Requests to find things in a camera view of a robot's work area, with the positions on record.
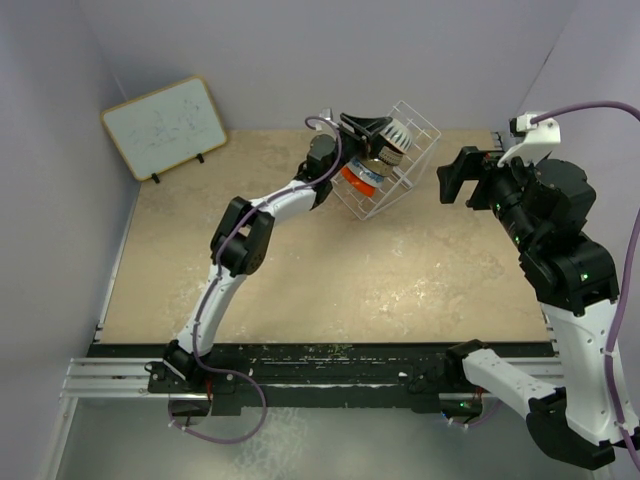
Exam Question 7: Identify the orange plastic bowl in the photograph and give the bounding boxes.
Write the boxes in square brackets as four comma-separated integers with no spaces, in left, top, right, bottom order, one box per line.
[341,166,375,197]

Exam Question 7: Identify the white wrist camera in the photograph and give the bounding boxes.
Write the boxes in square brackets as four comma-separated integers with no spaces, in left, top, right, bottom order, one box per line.
[500,112,561,166]
[319,108,334,122]

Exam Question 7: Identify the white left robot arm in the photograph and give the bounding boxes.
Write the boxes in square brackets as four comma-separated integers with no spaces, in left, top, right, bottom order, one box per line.
[163,113,414,392]

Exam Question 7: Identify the white bowl orange rim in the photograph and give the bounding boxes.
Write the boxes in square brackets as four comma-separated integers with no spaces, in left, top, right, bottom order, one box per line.
[379,117,414,154]

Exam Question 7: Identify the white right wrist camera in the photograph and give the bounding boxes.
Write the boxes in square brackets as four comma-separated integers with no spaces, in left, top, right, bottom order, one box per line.
[500,112,561,166]

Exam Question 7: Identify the black glossy bowl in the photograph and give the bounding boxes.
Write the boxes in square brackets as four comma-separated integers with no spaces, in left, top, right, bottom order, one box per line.
[360,152,402,177]

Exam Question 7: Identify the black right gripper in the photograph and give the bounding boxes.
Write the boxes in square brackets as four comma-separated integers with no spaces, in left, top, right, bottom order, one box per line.
[439,145,544,253]

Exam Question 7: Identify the blue floral ceramic bowl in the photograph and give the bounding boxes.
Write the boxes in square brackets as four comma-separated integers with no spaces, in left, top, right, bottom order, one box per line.
[346,158,384,189]

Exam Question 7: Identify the small whiteboard wooden frame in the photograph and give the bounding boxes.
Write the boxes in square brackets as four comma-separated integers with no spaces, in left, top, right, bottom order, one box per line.
[100,76,227,182]

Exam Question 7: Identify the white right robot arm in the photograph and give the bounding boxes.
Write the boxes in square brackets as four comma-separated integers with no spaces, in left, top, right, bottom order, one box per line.
[437,146,639,471]

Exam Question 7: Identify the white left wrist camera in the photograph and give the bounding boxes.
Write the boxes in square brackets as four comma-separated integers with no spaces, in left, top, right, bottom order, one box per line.
[319,108,334,122]

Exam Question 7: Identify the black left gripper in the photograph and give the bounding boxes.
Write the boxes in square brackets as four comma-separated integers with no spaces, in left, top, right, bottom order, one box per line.
[324,115,390,181]

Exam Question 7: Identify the white wire dish rack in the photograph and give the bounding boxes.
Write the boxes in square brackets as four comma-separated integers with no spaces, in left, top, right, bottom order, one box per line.
[332,101,441,220]

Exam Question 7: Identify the aluminium extrusion rail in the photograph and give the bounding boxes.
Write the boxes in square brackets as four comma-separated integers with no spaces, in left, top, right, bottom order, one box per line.
[61,358,149,399]

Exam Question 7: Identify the beige bowl dark rim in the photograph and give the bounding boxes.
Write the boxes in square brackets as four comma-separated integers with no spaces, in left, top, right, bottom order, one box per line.
[370,143,404,169]

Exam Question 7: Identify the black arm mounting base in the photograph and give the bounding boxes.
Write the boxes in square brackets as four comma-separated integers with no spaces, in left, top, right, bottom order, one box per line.
[87,342,482,416]

